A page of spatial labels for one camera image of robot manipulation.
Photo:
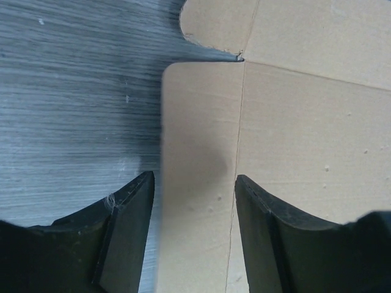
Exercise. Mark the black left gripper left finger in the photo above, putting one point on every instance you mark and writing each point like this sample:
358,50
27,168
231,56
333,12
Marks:
99,248

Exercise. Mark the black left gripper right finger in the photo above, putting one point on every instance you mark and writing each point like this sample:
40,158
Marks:
289,250

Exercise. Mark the brown cardboard box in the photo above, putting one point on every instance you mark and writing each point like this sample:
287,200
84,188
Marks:
305,114

